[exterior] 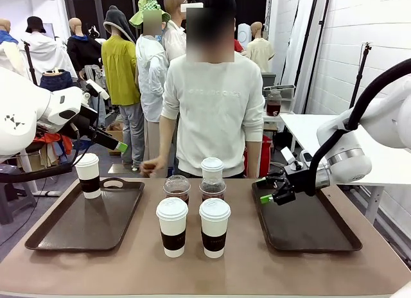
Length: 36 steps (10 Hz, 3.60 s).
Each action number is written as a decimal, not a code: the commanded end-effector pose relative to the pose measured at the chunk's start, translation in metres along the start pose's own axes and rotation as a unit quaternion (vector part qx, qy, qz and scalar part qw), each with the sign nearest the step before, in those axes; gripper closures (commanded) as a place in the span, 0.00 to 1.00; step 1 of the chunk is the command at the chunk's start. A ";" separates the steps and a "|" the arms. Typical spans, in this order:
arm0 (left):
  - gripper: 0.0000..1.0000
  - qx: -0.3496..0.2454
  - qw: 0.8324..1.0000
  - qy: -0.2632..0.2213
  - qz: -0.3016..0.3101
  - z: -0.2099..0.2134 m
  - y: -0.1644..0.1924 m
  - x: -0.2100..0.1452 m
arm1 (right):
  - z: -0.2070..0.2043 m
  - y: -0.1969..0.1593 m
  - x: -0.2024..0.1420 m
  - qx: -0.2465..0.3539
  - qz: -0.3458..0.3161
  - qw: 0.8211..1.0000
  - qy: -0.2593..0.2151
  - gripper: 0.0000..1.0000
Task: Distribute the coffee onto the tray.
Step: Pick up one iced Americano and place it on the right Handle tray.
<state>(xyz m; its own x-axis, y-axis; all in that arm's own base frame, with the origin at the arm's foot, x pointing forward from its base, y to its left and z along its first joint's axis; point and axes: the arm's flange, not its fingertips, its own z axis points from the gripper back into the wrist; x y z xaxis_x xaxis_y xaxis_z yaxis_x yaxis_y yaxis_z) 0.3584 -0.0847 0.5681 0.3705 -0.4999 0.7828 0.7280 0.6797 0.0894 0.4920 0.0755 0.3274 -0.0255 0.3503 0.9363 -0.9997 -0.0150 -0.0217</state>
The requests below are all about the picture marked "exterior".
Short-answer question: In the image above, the white desk leg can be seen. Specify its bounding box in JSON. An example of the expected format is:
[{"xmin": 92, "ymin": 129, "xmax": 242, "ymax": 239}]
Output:
[{"xmin": 17, "ymin": 148, "xmax": 62, "ymax": 197}]

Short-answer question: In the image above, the black left arm hose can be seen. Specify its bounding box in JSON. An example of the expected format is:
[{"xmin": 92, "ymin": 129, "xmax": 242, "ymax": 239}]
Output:
[{"xmin": 0, "ymin": 118, "xmax": 97, "ymax": 184}]

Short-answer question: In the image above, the metal floor base plate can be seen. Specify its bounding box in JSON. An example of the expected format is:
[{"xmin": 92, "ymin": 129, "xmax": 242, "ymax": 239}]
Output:
[{"xmin": 107, "ymin": 162, "xmax": 144, "ymax": 175}]

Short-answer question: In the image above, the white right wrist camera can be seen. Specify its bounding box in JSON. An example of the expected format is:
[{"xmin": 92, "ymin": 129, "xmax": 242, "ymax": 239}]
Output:
[{"xmin": 280, "ymin": 146, "xmax": 313, "ymax": 166}]

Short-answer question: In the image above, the person in white sweater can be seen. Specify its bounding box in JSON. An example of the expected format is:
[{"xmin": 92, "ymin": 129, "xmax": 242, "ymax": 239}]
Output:
[{"xmin": 159, "ymin": 0, "xmax": 266, "ymax": 179}]

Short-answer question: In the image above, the mannequin in blue scarf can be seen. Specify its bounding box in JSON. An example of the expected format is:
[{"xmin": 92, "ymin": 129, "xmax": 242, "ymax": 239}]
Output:
[{"xmin": 0, "ymin": 17, "xmax": 25, "ymax": 77}]

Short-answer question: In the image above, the person's left forearm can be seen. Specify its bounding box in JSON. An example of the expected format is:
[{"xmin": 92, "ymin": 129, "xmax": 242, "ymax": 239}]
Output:
[{"xmin": 245, "ymin": 139, "xmax": 261, "ymax": 179}]

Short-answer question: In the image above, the dark denim torso form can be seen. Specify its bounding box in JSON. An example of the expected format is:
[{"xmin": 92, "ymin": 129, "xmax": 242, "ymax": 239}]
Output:
[{"xmin": 39, "ymin": 68, "xmax": 74, "ymax": 92}]

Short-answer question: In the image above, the white side table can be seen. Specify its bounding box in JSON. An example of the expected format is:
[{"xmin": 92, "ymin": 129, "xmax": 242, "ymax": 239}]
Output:
[{"xmin": 279, "ymin": 113, "xmax": 411, "ymax": 225}]

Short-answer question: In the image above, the mannequin in black top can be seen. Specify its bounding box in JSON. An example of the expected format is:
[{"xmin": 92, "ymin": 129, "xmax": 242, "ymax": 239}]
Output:
[{"xmin": 66, "ymin": 17, "xmax": 103, "ymax": 80}]

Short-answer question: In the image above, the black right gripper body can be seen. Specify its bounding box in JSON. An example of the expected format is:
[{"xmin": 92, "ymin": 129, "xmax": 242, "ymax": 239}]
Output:
[{"xmin": 283, "ymin": 165, "xmax": 315, "ymax": 195}]

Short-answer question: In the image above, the clear dome lid coffee cup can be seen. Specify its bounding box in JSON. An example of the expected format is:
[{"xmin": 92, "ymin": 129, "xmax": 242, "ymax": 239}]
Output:
[
  {"xmin": 198, "ymin": 179, "xmax": 227, "ymax": 202},
  {"xmin": 162, "ymin": 175, "xmax": 191, "ymax": 206}
]

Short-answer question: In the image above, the brown plastic serving tray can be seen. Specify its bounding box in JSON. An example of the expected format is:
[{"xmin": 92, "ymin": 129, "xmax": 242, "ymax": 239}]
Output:
[
  {"xmin": 24, "ymin": 177, "xmax": 145, "ymax": 252},
  {"xmin": 251, "ymin": 179, "xmax": 363, "ymax": 254}
]

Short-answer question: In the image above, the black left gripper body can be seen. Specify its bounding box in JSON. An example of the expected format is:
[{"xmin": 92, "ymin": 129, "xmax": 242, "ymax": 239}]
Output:
[{"xmin": 71, "ymin": 103, "xmax": 107, "ymax": 141}]

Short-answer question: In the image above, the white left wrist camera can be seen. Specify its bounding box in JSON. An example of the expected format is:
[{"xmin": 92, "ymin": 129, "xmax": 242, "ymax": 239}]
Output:
[{"xmin": 82, "ymin": 79, "xmax": 110, "ymax": 101}]

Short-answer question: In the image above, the red bag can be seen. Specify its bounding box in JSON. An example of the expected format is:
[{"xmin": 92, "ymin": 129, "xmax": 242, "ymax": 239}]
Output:
[{"xmin": 243, "ymin": 134, "xmax": 274, "ymax": 179}]

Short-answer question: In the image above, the black light stand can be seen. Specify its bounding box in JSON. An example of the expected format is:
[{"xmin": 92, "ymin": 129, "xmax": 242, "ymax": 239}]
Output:
[{"xmin": 348, "ymin": 40, "xmax": 375, "ymax": 111}]

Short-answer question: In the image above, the person in white jacket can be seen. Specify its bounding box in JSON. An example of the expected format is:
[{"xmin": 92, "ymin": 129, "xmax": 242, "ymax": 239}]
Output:
[{"xmin": 134, "ymin": 10, "xmax": 171, "ymax": 179}]

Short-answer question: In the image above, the mannequin in yellow top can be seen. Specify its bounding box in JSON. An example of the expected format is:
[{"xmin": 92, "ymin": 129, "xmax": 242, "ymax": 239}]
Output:
[{"xmin": 101, "ymin": 4, "xmax": 145, "ymax": 167}]

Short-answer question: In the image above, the mannequin in cream shirt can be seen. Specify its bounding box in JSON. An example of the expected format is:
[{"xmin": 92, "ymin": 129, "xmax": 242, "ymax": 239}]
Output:
[{"xmin": 245, "ymin": 21, "xmax": 275, "ymax": 74}]

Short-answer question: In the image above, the gray metal basket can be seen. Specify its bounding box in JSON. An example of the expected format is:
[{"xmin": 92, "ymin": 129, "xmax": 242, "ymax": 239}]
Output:
[{"xmin": 262, "ymin": 83, "xmax": 296, "ymax": 102}]

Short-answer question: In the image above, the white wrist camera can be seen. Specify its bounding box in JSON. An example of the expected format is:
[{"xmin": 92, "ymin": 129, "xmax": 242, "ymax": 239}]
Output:
[
  {"xmin": 280, "ymin": 146, "xmax": 313, "ymax": 166},
  {"xmin": 82, "ymin": 79, "xmax": 110, "ymax": 101}
]

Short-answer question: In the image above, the dark gray stool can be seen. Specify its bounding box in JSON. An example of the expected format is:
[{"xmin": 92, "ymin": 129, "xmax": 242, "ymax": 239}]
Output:
[{"xmin": 0, "ymin": 162, "xmax": 38, "ymax": 225}]

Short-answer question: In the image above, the cardboard box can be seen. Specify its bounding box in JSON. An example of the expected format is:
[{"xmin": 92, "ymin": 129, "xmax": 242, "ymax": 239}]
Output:
[{"xmin": 105, "ymin": 120, "xmax": 125, "ymax": 141}]

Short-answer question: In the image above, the black arm hose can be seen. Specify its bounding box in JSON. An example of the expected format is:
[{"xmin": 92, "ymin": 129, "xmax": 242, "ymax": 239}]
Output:
[
  {"xmin": 304, "ymin": 57, "xmax": 411, "ymax": 198},
  {"xmin": 0, "ymin": 118, "xmax": 97, "ymax": 184}
]

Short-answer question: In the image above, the bald mannequin in white shirt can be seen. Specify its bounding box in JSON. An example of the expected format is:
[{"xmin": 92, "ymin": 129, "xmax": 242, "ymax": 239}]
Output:
[{"xmin": 162, "ymin": 0, "xmax": 189, "ymax": 63}]

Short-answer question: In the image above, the green checkered bucket hat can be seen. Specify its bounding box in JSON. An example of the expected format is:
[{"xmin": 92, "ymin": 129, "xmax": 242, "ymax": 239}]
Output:
[{"xmin": 128, "ymin": 0, "xmax": 171, "ymax": 30}]

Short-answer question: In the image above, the person's right hand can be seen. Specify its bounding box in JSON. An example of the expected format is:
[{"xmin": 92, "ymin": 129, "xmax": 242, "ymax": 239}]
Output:
[{"xmin": 140, "ymin": 156, "xmax": 167, "ymax": 179}]

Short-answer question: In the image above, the glass jar brown liquid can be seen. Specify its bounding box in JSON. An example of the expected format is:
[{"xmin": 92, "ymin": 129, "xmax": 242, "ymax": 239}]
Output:
[{"xmin": 266, "ymin": 89, "xmax": 283, "ymax": 117}]

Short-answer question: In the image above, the mannequin with black hat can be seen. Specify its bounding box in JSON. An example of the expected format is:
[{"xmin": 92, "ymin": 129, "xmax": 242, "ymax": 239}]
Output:
[{"xmin": 21, "ymin": 15, "xmax": 78, "ymax": 85}]

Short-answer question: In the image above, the black right arm hose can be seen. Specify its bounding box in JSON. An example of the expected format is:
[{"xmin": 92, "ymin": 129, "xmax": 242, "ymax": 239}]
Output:
[{"xmin": 304, "ymin": 57, "xmax": 411, "ymax": 198}]

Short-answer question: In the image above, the person's right forearm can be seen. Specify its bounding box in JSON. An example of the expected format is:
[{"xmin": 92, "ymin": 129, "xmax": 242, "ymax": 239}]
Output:
[{"xmin": 157, "ymin": 114, "xmax": 177, "ymax": 166}]

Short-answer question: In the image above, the white round device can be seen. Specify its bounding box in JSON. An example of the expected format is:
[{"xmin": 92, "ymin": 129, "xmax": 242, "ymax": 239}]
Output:
[{"xmin": 236, "ymin": 22, "xmax": 251, "ymax": 50}]

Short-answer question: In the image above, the orange clothes pile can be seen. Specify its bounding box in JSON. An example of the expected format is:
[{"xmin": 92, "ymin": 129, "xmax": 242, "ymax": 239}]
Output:
[{"xmin": 31, "ymin": 130, "xmax": 76, "ymax": 157}]

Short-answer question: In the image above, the black tripod stand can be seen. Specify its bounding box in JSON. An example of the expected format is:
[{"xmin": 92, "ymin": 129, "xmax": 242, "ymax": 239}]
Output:
[{"xmin": 21, "ymin": 40, "xmax": 39, "ymax": 87}]

